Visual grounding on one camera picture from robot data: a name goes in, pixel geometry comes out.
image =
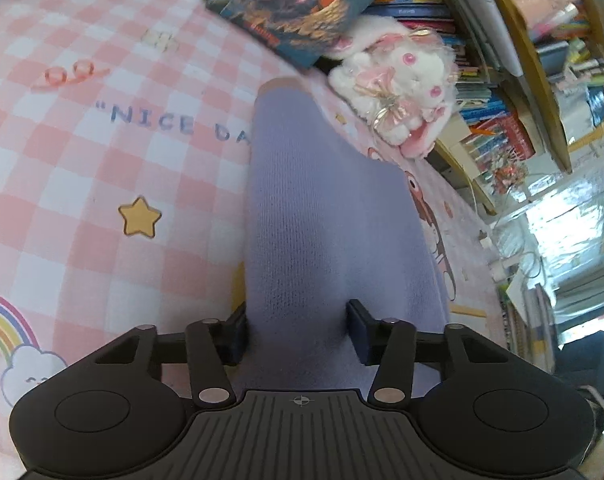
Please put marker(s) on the large illustrated book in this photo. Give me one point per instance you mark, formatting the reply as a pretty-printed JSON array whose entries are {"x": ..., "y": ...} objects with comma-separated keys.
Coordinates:
[{"x": 302, "y": 5}]

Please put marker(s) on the row of colourful books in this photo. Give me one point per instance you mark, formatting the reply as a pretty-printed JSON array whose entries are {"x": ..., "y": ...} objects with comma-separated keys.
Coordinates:
[{"x": 482, "y": 125}]

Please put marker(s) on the white flat board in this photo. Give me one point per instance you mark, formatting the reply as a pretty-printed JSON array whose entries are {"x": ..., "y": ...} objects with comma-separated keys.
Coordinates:
[{"x": 482, "y": 15}]

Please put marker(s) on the wooden bookshelf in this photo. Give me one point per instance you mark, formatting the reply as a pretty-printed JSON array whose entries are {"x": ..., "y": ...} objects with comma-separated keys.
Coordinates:
[{"x": 532, "y": 60}]

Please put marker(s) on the purple and mauve sweater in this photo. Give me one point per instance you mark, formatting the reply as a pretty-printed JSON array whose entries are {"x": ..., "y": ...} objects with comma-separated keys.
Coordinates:
[{"x": 322, "y": 220}]

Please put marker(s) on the pink checkered blanket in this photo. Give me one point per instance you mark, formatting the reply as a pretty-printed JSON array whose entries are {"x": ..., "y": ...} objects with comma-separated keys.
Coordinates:
[{"x": 106, "y": 160}]

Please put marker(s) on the white pink bunny plush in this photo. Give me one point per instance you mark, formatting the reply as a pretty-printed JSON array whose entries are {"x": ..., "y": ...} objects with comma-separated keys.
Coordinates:
[{"x": 407, "y": 80}]

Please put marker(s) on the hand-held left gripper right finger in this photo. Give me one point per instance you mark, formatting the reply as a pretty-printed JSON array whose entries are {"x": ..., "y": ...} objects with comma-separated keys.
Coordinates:
[{"x": 359, "y": 335}]

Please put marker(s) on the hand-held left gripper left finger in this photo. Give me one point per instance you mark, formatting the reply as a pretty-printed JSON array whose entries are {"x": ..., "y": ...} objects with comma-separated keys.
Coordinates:
[{"x": 236, "y": 340}]

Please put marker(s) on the white power adapter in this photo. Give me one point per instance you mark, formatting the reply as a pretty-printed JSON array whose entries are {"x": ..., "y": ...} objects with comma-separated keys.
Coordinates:
[{"x": 502, "y": 265}]

